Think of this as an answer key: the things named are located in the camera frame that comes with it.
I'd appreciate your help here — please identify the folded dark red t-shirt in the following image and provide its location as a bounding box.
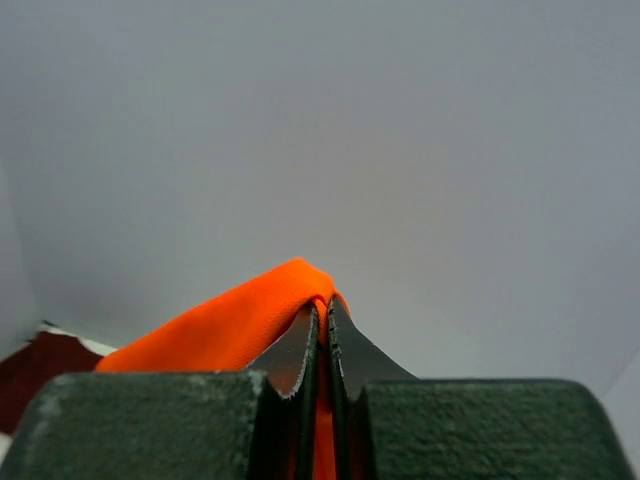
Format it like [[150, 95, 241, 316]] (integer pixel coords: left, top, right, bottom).
[[1, 331, 103, 435]]

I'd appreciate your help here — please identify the orange t-shirt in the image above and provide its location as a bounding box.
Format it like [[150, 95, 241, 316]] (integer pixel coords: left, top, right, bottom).
[[93, 256, 355, 480]]

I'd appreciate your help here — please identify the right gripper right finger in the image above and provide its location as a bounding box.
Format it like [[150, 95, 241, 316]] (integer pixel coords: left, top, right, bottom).
[[328, 296, 417, 479]]

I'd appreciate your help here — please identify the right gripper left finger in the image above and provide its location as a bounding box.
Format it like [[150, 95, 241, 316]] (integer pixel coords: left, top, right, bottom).
[[248, 302, 319, 479]]

